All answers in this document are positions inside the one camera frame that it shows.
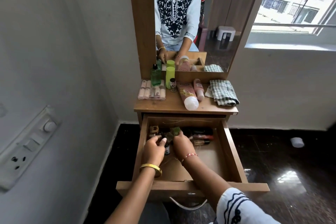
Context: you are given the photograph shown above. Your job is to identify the clear box of cosmetic tubes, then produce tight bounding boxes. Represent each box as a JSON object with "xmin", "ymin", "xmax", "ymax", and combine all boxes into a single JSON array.
[{"xmin": 138, "ymin": 80, "xmax": 166, "ymax": 101}]

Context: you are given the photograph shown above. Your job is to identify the red thread bracelet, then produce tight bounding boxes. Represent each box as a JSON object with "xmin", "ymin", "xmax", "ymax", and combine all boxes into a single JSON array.
[{"xmin": 181, "ymin": 153, "xmax": 198, "ymax": 166}]

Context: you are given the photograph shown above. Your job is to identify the white embroidered tunic sleeve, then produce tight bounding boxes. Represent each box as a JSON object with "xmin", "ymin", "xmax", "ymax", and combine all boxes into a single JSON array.
[{"xmin": 214, "ymin": 188, "xmax": 281, "ymax": 224}]

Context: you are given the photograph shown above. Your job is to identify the white round object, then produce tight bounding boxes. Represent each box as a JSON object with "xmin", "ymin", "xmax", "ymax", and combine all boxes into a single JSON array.
[{"xmin": 290, "ymin": 137, "xmax": 305, "ymax": 149}]

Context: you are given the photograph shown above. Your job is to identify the grey trousers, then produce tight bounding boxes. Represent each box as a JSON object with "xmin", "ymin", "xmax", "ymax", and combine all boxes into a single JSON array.
[{"xmin": 138, "ymin": 201, "xmax": 172, "ymax": 224}]

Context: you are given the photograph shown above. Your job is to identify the green glass bottle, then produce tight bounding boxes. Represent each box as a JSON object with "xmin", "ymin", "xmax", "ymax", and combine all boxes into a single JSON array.
[{"xmin": 150, "ymin": 64, "xmax": 162, "ymax": 87}]

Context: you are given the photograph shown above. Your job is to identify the wooden dressing table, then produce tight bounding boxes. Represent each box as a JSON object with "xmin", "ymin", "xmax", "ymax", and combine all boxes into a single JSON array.
[{"xmin": 116, "ymin": 0, "xmax": 275, "ymax": 204}]

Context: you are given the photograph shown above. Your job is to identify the white wall switchboard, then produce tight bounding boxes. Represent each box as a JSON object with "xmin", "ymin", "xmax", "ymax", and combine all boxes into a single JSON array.
[{"xmin": 0, "ymin": 105, "xmax": 61, "ymax": 193}]

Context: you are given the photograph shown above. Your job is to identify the white curved drawer handle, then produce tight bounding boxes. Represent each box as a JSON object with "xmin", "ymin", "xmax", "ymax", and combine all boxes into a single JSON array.
[{"xmin": 169, "ymin": 197, "xmax": 208, "ymax": 211}]

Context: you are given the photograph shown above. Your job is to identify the red lipstick tube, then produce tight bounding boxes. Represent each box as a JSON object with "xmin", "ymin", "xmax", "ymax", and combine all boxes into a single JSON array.
[{"xmin": 190, "ymin": 134, "xmax": 214, "ymax": 141}]

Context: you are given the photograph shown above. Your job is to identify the pink tube with white cap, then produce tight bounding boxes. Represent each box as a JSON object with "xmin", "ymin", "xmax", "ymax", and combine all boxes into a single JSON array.
[{"xmin": 176, "ymin": 82, "xmax": 199, "ymax": 111}]

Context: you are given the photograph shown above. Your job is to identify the lime green plastic bottle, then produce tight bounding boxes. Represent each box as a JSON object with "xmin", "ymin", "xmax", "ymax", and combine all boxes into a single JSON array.
[{"xmin": 165, "ymin": 66, "xmax": 175, "ymax": 89}]

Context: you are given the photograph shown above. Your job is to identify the person's right forearm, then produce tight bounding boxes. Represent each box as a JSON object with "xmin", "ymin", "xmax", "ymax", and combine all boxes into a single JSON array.
[{"xmin": 181, "ymin": 155, "xmax": 233, "ymax": 212}]

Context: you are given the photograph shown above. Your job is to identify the gold bangle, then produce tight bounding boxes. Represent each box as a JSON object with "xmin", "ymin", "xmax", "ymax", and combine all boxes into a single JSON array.
[{"xmin": 139, "ymin": 163, "xmax": 163, "ymax": 179}]

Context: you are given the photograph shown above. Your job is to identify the black cosmetic tube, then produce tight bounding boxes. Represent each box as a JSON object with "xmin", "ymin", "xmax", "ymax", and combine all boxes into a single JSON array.
[{"xmin": 184, "ymin": 127, "xmax": 214, "ymax": 135}]

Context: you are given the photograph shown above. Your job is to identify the wooden drawer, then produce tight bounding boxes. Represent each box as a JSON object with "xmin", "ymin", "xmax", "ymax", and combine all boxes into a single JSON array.
[{"xmin": 116, "ymin": 114, "xmax": 270, "ymax": 198}]

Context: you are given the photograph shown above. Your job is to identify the person's left hand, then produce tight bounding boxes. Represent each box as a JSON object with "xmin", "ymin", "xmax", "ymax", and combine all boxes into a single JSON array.
[{"xmin": 142, "ymin": 135, "xmax": 167, "ymax": 169}]

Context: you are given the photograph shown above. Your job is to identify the dressing table mirror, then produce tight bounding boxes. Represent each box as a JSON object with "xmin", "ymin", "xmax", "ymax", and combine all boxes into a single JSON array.
[{"xmin": 153, "ymin": 0, "xmax": 263, "ymax": 73}]

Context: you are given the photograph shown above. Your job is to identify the window with metal bars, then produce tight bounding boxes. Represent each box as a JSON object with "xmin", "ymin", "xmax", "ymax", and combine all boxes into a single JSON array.
[{"xmin": 245, "ymin": 0, "xmax": 336, "ymax": 51}]

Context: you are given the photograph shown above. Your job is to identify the person's left forearm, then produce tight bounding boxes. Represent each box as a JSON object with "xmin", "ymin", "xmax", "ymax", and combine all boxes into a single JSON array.
[{"xmin": 105, "ymin": 167, "xmax": 161, "ymax": 224}]

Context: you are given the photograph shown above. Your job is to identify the small pink bottle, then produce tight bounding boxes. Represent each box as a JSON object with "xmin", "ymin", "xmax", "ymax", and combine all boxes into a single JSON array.
[{"xmin": 193, "ymin": 79, "xmax": 205, "ymax": 101}]

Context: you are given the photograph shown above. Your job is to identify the green checked cloth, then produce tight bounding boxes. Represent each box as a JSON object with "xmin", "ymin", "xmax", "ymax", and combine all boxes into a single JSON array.
[{"xmin": 204, "ymin": 79, "xmax": 240, "ymax": 107}]

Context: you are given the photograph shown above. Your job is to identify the person's right hand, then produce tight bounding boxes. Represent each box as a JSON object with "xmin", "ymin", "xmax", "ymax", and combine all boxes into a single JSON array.
[{"xmin": 172, "ymin": 130, "xmax": 198, "ymax": 163}]

